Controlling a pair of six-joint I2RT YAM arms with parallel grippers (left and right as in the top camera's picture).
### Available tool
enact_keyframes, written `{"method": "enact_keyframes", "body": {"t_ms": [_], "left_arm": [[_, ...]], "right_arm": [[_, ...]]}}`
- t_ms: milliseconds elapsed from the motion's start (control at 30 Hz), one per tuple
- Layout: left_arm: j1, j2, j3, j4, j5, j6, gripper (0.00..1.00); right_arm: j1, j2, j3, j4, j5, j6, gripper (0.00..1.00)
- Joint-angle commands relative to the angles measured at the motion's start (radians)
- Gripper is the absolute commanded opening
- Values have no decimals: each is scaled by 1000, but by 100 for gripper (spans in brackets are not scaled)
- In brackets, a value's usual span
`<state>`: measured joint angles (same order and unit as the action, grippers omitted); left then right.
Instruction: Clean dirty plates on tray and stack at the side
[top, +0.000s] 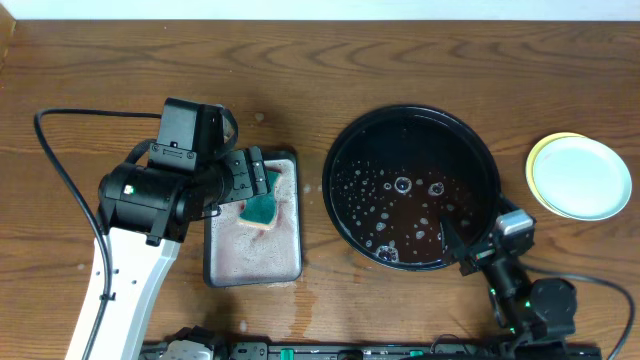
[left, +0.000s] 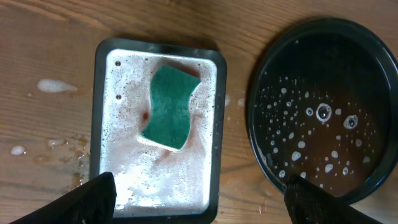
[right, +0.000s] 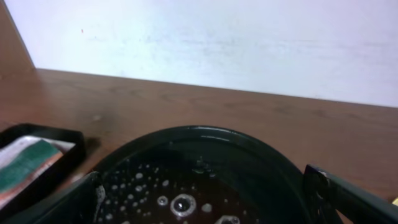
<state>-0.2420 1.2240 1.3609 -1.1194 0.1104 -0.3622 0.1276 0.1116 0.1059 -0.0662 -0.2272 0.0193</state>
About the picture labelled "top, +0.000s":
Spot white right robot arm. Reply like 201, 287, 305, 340
440, 210, 601, 359

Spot green and yellow sponge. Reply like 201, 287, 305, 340
239, 170, 281, 230

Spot black round tray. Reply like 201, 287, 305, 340
322, 105, 501, 271

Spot mint plate with long stain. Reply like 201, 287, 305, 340
534, 136, 633, 221

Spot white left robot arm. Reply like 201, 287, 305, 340
66, 144, 269, 359

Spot black rectangular soapy tray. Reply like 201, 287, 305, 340
203, 151, 302, 288

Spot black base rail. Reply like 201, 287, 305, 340
138, 327, 603, 360

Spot yellow plate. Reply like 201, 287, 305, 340
525, 132, 584, 218

